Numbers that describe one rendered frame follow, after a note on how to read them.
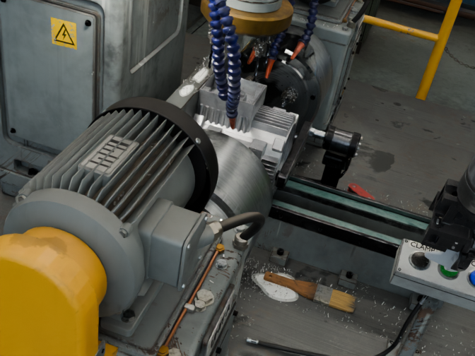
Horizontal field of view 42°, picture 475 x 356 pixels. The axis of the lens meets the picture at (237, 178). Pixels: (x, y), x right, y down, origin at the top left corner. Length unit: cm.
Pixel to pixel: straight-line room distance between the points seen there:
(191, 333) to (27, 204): 26
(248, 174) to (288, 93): 46
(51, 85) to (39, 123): 10
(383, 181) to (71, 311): 129
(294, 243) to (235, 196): 41
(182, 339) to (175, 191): 18
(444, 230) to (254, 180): 33
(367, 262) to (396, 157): 58
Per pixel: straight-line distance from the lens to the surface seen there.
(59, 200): 63
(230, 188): 101
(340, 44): 169
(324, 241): 137
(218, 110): 129
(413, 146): 199
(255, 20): 116
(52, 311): 61
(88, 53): 121
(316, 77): 150
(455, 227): 97
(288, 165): 131
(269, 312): 130
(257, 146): 126
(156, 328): 75
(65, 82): 127
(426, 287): 112
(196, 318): 78
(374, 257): 138
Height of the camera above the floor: 175
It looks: 36 degrees down
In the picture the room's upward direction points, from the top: 10 degrees clockwise
